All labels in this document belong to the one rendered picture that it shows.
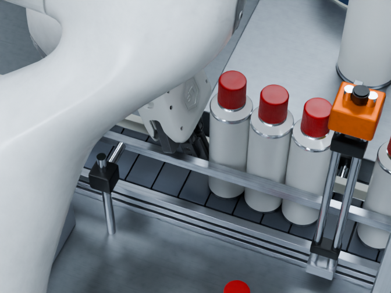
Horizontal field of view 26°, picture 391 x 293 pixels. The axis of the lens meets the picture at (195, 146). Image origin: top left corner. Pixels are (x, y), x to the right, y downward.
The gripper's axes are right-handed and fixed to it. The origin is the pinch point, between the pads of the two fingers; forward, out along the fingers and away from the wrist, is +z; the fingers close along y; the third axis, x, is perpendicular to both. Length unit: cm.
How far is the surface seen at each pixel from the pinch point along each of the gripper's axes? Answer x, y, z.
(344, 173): -16.7, 5.2, 9.5
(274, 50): -0.3, 26.4, 6.8
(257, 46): 2.2, 26.4, 5.9
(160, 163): 6.9, 0.1, 4.2
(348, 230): -18.2, -1.1, 13.3
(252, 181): -9.3, -4.0, 1.3
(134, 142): 5.7, -3.8, -4.1
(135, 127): 10.7, 3.0, 0.3
